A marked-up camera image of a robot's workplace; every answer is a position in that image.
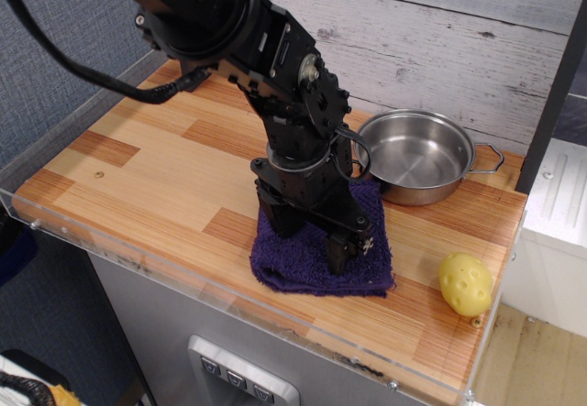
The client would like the stainless steel pot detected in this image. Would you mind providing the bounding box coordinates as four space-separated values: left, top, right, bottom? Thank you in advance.
355 109 504 206

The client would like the clear acrylic front guard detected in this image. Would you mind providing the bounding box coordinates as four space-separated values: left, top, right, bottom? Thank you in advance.
1 183 508 405

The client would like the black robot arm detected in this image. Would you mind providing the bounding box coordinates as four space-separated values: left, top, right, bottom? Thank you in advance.
134 0 372 274

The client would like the dark grey right post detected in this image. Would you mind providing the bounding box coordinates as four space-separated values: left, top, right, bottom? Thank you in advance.
515 0 586 194

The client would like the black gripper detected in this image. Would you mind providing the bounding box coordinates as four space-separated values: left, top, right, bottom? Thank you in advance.
250 148 372 274

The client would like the purple towel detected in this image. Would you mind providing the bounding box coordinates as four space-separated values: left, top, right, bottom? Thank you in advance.
250 181 394 297

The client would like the white side cabinet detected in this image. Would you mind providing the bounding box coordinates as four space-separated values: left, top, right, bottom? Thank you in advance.
502 138 586 336

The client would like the yellow toy potato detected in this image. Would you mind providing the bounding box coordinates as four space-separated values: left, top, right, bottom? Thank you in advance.
437 252 493 317

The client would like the yellow black object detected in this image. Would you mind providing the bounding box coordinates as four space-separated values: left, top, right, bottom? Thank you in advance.
1 371 83 406

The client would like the silver dispenser button panel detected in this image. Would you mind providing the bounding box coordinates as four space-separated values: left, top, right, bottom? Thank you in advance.
187 335 301 405

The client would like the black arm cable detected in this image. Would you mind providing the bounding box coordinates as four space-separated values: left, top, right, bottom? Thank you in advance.
0 0 210 104

